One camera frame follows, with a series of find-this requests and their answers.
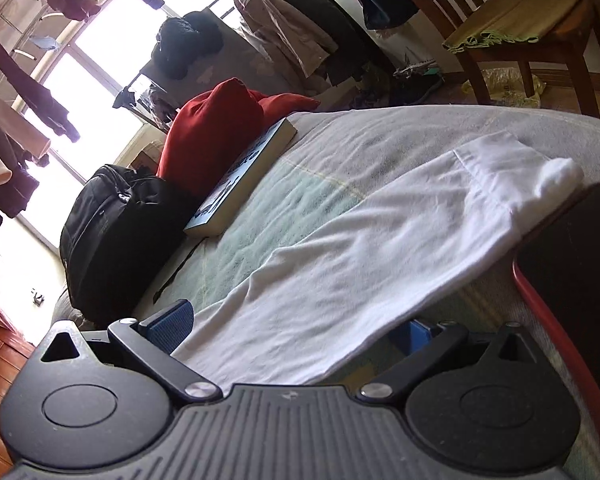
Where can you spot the wooden headboard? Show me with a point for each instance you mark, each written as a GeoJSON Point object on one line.
{"type": "Point", "coordinates": [0, 385]}

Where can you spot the wooden chair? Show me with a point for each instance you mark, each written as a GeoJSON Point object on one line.
{"type": "Point", "coordinates": [580, 35]}

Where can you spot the green checked bedspread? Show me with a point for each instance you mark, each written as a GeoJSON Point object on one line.
{"type": "Point", "coordinates": [280, 200]}

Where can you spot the cream hanging sweater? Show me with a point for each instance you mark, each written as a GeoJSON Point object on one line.
{"type": "Point", "coordinates": [5, 125]}

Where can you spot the dark hanging jacket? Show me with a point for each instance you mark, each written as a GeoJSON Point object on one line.
{"type": "Point", "coordinates": [340, 35]}

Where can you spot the black backpack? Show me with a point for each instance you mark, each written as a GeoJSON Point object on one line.
{"type": "Point", "coordinates": [120, 230]}

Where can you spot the paperback book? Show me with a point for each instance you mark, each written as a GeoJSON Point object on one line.
{"type": "Point", "coordinates": [240, 180]}

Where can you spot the yellow-green cloth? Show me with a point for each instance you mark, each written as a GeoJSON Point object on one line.
{"type": "Point", "coordinates": [520, 10]}

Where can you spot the red cushion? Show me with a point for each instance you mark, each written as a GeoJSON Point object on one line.
{"type": "Point", "coordinates": [210, 120]}

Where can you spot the dark sneaker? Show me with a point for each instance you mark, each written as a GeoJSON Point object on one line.
{"type": "Point", "coordinates": [420, 87]}

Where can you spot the floral hanging garment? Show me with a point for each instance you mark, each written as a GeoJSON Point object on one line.
{"type": "Point", "coordinates": [150, 105]}

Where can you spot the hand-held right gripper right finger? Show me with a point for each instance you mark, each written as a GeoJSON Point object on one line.
{"type": "Point", "coordinates": [412, 335]}

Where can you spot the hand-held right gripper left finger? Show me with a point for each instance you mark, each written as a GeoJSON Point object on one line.
{"type": "Point", "coordinates": [172, 320]}

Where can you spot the beige hanging jacket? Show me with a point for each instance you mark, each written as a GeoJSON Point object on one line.
{"type": "Point", "coordinates": [280, 25]}

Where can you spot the yellow plastic bag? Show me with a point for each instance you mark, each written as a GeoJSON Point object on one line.
{"type": "Point", "coordinates": [505, 85]}

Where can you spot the dark purple hanging pants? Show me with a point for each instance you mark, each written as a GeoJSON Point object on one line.
{"type": "Point", "coordinates": [30, 90]}

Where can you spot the white t-shirt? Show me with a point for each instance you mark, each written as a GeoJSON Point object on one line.
{"type": "Point", "coordinates": [355, 260]}

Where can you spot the red phone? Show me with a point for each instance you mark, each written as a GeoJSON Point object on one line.
{"type": "Point", "coordinates": [575, 285]}

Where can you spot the wall hook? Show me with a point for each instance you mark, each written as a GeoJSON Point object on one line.
{"type": "Point", "coordinates": [38, 297]}

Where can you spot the grey hanging cloth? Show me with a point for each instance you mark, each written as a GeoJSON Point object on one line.
{"type": "Point", "coordinates": [240, 75]}

